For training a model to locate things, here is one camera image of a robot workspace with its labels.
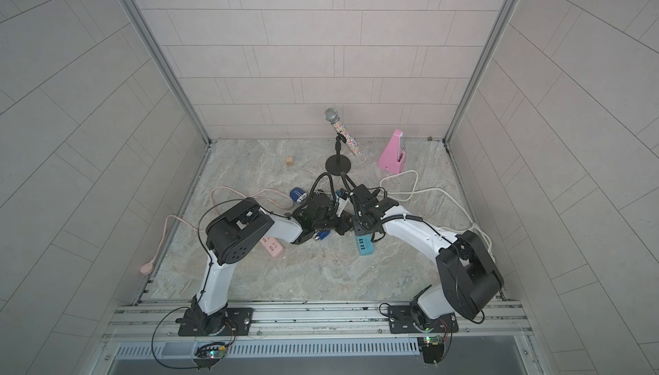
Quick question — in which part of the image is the small blue electric shaver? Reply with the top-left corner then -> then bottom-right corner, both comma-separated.
314,231 -> 331,241

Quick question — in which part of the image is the pink power strip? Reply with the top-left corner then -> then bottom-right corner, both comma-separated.
259,236 -> 284,258

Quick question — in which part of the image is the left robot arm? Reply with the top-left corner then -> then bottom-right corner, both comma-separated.
176,184 -> 352,337

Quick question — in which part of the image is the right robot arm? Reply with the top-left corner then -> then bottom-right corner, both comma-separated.
341,173 -> 505,332

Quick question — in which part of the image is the teal power strip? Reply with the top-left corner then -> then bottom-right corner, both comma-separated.
355,234 -> 374,256

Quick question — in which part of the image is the black microphone stand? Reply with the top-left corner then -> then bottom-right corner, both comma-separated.
325,134 -> 352,176

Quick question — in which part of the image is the pink metronome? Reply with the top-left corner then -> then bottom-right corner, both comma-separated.
378,129 -> 407,174

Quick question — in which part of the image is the glitter microphone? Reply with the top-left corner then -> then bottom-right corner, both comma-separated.
324,108 -> 362,157

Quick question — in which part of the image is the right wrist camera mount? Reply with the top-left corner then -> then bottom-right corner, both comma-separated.
336,191 -> 349,217

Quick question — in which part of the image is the white power strip cord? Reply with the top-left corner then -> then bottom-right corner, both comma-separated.
379,170 -> 495,258

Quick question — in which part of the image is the right corner aluminium post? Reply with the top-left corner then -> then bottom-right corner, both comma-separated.
443,0 -> 519,154

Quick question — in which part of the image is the corner aluminium post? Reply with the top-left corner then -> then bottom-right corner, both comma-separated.
443,0 -> 519,154
118,0 -> 212,147

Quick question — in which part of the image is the pink power strip cord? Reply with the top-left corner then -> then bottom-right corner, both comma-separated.
139,185 -> 295,277

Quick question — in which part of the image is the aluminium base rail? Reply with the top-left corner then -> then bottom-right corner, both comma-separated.
101,300 -> 533,342

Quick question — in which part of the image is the left corner aluminium post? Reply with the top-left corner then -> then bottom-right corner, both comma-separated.
118,0 -> 212,147

